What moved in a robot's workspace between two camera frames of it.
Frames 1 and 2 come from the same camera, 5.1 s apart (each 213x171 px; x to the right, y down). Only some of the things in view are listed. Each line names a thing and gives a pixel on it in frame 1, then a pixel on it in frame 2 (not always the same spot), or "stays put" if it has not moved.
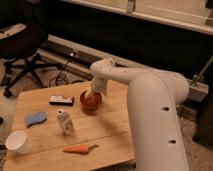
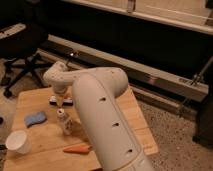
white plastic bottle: [65, 122] stays put
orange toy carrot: [80, 149] stays put
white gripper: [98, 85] -> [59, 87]
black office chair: [24, 41] stays put
